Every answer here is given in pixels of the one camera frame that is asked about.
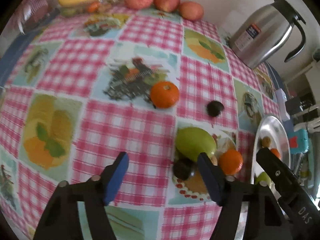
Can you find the orange mandarin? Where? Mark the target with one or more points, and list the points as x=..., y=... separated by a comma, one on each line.
x=275, y=152
x=231, y=162
x=165, y=94

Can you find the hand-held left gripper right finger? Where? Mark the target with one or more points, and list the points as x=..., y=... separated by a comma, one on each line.
x=210, y=177

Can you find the white plastic chair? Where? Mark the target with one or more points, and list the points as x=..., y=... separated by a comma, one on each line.
x=308, y=127

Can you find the teal box with red label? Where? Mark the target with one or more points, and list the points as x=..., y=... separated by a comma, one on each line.
x=298, y=142

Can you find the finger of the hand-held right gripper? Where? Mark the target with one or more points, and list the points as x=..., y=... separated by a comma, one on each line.
x=275, y=170

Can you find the round stainless steel plate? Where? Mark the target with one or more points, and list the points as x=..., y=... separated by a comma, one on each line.
x=272, y=130

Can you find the glass bowl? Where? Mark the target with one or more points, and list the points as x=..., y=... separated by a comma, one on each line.
x=107, y=1

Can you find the dark purple plum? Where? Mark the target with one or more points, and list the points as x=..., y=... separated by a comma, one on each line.
x=214, y=108
x=183, y=169

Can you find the white wooden frame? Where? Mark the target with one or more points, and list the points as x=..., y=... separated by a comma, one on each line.
x=311, y=67

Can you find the pink plaid tablecloth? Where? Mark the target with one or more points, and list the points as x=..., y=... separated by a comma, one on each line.
x=125, y=130

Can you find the white power strip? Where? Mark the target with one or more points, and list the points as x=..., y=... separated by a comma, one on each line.
x=281, y=97

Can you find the clear ribbed plastic container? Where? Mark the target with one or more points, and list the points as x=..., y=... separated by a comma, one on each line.
x=37, y=10

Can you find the black charger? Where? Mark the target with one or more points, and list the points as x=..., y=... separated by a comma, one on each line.
x=296, y=105

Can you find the small orange citrus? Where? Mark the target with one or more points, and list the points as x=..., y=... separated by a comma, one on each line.
x=93, y=7

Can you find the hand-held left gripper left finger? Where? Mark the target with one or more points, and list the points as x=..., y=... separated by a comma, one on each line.
x=117, y=177

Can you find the green apple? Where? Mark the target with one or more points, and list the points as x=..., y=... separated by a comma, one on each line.
x=193, y=141
x=262, y=178

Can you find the brown kiwi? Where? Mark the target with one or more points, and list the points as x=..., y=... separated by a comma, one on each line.
x=265, y=141

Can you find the stainless steel thermos jug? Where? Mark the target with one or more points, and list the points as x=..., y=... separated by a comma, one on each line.
x=260, y=37

